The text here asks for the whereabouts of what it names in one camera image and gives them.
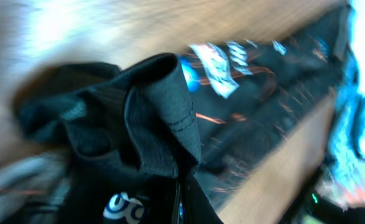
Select folded beige trousers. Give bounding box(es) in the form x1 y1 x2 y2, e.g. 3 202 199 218
0 152 70 223

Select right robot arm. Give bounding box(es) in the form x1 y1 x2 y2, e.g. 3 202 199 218
279 168 365 224

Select black patterned cycling jersey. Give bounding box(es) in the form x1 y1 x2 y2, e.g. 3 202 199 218
16 4 351 223

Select light blue t-shirt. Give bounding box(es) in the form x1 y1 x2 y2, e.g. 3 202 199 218
316 1 365 210

